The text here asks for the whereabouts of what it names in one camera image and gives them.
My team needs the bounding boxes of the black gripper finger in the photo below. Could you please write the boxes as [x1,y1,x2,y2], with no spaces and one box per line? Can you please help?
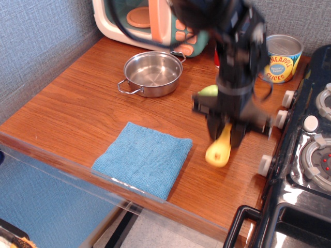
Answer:
[230,123,249,148]
[207,116,229,140]

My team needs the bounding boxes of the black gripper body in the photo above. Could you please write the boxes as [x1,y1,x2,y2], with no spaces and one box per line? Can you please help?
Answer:
[192,91,273,136]

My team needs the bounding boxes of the yellow dish brush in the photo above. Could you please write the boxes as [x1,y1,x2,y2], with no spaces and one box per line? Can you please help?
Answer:
[205,123,232,168]

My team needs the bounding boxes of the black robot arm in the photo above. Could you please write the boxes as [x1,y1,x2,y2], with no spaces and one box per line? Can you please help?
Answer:
[170,1,272,148]

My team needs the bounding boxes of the green toy pear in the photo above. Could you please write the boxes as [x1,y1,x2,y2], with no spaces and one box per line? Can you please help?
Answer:
[198,84,218,97]

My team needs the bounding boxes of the tomato sauce can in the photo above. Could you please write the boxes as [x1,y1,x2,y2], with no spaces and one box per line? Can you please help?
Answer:
[214,40,220,69]

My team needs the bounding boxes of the pineapple slices can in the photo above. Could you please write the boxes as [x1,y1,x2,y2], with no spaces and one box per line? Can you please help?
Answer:
[259,34,304,84]

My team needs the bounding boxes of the small steel pan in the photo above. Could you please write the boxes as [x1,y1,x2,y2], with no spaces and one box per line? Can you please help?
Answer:
[117,51,187,98]

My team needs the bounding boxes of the blue folded cloth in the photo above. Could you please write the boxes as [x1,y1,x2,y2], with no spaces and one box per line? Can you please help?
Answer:
[92,122,193,201]

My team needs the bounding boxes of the black toy stove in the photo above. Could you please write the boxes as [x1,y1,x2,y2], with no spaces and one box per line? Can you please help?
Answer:
[224,45,330,247]

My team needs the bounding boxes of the toy microwave oven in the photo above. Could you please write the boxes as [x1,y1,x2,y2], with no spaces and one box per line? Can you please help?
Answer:
[92,0,209,57]

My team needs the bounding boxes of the orange object bottom left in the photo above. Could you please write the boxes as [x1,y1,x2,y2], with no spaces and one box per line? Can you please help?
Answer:
[1,236,36,248]

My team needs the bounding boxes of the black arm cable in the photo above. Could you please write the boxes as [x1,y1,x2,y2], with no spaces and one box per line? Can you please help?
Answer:
[107,0,274,102]

